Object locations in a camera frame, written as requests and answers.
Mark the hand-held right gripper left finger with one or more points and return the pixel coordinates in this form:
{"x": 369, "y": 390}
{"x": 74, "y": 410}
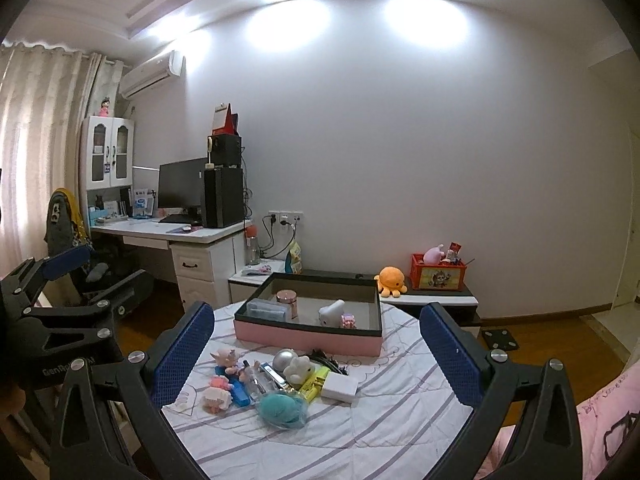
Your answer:
{"x": 180, "y": 357}

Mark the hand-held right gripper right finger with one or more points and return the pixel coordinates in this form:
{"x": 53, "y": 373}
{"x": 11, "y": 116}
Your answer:
{"x": 450, "y": 357}

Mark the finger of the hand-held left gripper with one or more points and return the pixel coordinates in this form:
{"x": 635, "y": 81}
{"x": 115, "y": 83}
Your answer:
{"x": 65, "y": 262}
{"x": 115, "y": 297}

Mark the pink pig figure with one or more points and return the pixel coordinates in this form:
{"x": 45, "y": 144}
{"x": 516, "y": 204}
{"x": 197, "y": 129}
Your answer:
{"x": 225, "y": 358}

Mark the small pink toy figure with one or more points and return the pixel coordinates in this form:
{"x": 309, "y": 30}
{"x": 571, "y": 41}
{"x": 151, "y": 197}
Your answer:
{"x": 219, "y": 382}

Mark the pink and white toy figure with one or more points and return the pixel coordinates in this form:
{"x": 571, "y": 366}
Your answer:
{"x": 216, "y": 400}

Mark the blue plastic comb case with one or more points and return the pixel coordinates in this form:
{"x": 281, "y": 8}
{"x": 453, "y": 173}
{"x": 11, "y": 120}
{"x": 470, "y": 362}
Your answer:
{"x": 241, "y": 394}

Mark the clear glass bottle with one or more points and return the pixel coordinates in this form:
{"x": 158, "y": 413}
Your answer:
{"x": 256, "y": 384}

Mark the silver ball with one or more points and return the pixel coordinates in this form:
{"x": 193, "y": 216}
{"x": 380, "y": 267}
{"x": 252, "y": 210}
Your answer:
{"x": 284, "y": 360}

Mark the teal powder puff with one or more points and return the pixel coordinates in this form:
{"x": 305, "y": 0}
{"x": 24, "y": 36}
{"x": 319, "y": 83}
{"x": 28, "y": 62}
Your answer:
{"x": 280, "y": 410}

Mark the white charger block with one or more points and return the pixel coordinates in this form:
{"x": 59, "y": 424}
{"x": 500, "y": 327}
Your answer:
{"x": 340, "y": 388}

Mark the white plush toy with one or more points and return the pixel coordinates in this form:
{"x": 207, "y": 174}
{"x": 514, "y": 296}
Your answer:
{"x": 299, "y": 370}

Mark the pink storage box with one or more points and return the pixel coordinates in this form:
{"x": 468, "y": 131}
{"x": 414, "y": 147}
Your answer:
{"x": 300, "y": 338}

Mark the black hair clip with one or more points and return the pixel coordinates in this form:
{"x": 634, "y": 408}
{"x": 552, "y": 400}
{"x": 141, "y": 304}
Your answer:
{"x": 327, "y": 360}

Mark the yellow highlighter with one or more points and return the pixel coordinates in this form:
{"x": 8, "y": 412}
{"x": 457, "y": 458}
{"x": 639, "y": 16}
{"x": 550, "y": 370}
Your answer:
{"x": 314, "y": 387}

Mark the black office chair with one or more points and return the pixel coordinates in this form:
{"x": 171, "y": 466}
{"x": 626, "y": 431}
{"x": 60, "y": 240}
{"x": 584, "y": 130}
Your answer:
{"x": 100, "y": 272}

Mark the grey and yellow jacket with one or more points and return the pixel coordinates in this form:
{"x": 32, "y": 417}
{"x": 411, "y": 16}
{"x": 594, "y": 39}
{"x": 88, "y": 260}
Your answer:
{"x": 62, "y": 220}

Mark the black bathroom scale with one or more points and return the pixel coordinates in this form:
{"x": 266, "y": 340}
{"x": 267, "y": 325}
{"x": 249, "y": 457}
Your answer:
{"x": 501, "y": 340}

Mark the low white cabinet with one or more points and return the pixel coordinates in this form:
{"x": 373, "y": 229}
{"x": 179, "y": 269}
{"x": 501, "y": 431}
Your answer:
{"x": 440, "y": 301}

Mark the red storage crate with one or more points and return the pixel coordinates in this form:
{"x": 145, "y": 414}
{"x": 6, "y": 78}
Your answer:
{"x": 439, "y": 277}

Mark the white desk with drawers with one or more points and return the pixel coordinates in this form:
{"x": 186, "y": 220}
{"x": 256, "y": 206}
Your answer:
{"x": 200, "y": 265}

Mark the orange octopus plush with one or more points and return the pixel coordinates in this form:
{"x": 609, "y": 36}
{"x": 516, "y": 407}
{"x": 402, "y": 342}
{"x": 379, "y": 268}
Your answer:
{"x": 391, "y": 281}

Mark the clear wipes packet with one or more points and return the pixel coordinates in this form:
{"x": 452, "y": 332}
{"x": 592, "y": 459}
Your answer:
{"x": 265, "y": 309}

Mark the black keyboard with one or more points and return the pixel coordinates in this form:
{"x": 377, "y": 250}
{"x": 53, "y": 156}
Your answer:
{"x": 176, "y": 218}

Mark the pink plush toy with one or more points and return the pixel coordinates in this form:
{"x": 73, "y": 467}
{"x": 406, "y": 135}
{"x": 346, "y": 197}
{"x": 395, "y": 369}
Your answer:
{"x": 433, "y": 255}

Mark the red packet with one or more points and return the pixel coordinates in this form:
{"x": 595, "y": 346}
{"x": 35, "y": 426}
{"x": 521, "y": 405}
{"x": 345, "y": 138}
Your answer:
{"x": 453, "y": 251}

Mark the small pink cube toy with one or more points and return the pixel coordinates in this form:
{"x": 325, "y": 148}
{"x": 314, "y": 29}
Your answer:
{"x": 348, "y": 321}

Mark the white glass-door cabinet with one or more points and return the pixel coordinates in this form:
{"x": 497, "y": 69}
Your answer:
{"x": 107, "y": 152}

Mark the rose gold jar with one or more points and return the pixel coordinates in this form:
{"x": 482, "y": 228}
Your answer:
{"x": 287, "y": 305}

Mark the white elephant toy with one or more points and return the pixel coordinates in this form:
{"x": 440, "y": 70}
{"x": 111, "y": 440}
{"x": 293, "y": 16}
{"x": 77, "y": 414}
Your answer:
{"x": 330, "y": 316}

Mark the beige curtain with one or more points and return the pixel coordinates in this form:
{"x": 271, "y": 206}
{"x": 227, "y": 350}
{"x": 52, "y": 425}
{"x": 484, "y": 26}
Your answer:
{"x": 35, "y": 135}

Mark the bottle with orange cap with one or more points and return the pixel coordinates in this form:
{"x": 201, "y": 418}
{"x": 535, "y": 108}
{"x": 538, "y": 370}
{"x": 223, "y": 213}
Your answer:
{"x": 251, "y": 247}

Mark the black computer monitor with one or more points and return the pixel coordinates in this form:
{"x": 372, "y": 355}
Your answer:
{"x": 180, "y": 182}

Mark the black computer tower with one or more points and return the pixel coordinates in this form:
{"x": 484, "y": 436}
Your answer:
{"x": 222, "y": 197}

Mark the yellow snack bag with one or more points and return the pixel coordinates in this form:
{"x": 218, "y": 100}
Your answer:
{"x": 295, "y": 259}

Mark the pink doll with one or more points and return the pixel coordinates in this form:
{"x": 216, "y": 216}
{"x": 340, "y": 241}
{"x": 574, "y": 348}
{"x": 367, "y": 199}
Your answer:
{"x": 105, "y": 108}

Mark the striped white quilt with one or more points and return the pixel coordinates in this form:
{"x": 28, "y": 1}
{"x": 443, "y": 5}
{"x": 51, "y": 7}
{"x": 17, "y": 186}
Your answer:
{"x": 310, "y": 450}

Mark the pink printed blanket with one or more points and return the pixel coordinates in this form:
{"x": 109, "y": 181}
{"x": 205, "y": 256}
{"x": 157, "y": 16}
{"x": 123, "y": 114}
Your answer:
{"x": 600, "y": 430}

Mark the black speaker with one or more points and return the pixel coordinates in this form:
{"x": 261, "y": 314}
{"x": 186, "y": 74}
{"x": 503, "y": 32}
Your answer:
{"x": 227, "y": 150}

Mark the white door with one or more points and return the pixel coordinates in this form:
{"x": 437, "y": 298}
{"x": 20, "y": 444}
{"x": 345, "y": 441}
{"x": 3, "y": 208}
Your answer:
{"x": 626, "y": 270}

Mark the white air conditioner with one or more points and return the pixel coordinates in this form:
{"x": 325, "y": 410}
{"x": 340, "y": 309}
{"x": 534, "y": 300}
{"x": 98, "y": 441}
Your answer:
{"x": 147, "y": 77}

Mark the red desk calendar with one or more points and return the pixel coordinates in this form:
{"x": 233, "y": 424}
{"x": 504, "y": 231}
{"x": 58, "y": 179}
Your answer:
{"x": 225, "y": 122}

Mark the white wall socket strip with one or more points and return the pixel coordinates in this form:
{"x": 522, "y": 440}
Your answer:
{"x": 286, "y": 218}

